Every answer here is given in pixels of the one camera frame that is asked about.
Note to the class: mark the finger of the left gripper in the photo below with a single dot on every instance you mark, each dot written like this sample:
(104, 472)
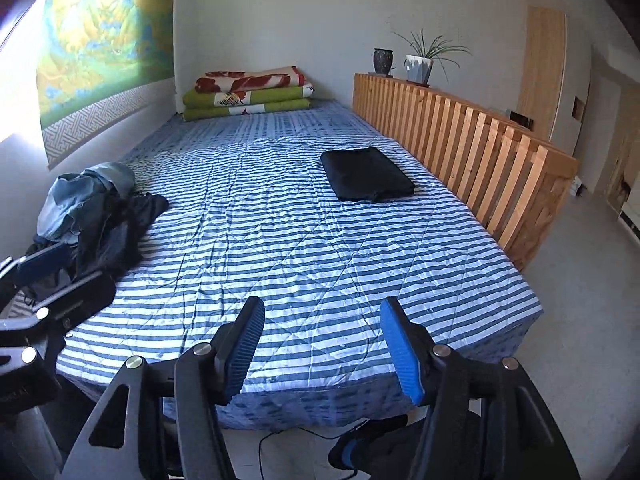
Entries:
(41, 264)
(75, 304)

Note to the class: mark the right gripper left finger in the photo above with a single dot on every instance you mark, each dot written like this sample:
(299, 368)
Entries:
(235, 345)

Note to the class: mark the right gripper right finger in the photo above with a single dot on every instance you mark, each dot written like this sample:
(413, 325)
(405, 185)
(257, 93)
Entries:
(409, 352)

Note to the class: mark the dark navy garment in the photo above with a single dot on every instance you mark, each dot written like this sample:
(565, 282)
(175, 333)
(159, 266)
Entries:
(365, 174)

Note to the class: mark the pile of blue dark clothes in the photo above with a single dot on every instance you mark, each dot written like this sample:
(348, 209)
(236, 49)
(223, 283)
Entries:
(101, 217)

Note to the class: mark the black blue shoe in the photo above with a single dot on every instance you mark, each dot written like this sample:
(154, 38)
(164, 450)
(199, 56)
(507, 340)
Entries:
(384, 448)

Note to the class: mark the blue white striped bed quilt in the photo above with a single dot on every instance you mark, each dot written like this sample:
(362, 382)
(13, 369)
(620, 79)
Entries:
(252, 213)

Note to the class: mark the green folded blanket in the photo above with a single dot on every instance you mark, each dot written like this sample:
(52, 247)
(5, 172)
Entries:
(223, 104)

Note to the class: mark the red white folded blanket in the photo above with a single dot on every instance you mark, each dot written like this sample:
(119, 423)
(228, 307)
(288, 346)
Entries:
(236, 80)

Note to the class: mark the white pot with green plant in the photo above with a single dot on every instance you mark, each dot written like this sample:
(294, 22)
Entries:
(425, 55)

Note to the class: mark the dark ceramic vase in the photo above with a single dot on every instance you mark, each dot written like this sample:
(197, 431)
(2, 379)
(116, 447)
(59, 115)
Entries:
(383, 61)

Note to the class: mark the light wooden door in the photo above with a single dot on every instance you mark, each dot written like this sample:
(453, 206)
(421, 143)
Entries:
(543, 68)

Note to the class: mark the wooden slatted bed rail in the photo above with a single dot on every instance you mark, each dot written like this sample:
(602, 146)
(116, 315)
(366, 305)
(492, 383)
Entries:
(514, 184)

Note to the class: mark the colourful wall map hanging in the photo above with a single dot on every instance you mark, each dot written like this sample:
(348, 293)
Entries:
(103, 60)

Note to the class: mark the small black box on rail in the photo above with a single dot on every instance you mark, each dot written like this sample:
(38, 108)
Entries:
(520, 119)

